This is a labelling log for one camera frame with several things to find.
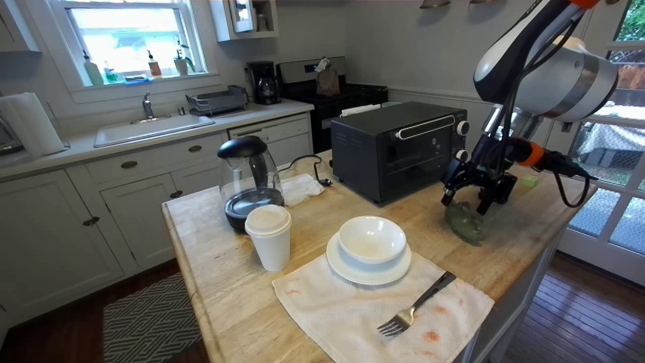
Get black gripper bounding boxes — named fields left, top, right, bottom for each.
left=441, top=135, right=518, bottom=217

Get green dinosaur toy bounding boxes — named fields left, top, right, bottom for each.
left=446, top=203, right=484, bottom=244

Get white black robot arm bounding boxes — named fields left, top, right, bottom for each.
left=441, top=0, right=620, bottom=215

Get black toaster oven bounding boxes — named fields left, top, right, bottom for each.
left=331, top=101, right=470, bottom=207

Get white bowl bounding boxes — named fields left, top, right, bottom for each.
left=336, top=217, right=408, bottom=269

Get white plate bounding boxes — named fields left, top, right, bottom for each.
left=325, top=231, right=413, bottom=288

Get silver fork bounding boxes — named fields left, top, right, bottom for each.
left=378, top=272, right=456, bottom=338

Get stained white cloth napkin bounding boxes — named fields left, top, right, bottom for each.
left=272, top=255, right=494, bottom=363

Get white folded paper towel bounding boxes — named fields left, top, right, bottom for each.
left=280, top=174, right=325, bottom=207

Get brown paper bag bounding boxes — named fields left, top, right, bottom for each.
left=314, top=57, right=341, bottom=98

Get white paper cup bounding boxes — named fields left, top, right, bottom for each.
left=247, top=204, right=293, bottom=272

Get black stove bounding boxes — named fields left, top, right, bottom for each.
left=276, top=57, right=389, bottom=152

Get glass electric kettle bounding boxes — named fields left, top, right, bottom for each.
left=219, top=135, right=285, bottom=235

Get black coffee maker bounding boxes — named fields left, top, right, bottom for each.
left=247, top=61, right=280, bottom=106

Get grey dish rack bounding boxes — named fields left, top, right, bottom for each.
left=185, top=85, right=248, bottom=115

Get chrome faucet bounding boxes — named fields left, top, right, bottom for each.
left=142, top=94, right=155, bottom=121

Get patterned grey floor rug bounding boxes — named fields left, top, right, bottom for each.
left=103, top=274, right=202, bottom=363

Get kitchen sink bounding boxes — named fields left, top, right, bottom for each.
left=96, top=115, right=213, bottom=148

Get kitchen window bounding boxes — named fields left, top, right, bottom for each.
left=46, top=0, right=209, bottom=89

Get white kitchen cabinets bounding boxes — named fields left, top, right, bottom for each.
left=0, top=110, right=311, bottom=329

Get paper towel roll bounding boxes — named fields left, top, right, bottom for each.
left=0, top=94, right=65, bottom=157

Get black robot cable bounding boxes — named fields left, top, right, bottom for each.
left=530, top=149, right=599, bottom=211

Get black power cord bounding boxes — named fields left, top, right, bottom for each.
left=276, top=154, right=334, bottom=190

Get white wall cabinet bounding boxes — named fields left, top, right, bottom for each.
left=209, top=0, right=279, bottom=42

